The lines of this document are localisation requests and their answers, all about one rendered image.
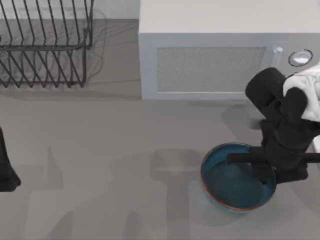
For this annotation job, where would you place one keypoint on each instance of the blue bowl with orange rim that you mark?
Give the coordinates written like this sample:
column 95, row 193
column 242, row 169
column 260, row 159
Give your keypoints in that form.
column 232, row 185

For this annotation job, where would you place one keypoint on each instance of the round microwave knob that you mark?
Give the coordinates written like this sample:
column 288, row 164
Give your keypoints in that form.
column 300, row 57

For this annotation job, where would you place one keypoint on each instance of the microwave door with speckled window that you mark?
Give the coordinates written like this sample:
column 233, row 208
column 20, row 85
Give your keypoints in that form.
column 210, row 70

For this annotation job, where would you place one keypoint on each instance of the pale microwave oven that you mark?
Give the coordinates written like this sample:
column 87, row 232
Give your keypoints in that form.
column 200, row 17

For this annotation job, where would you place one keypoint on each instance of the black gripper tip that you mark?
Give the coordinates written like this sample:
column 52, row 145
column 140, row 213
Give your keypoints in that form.
column 6, row 170

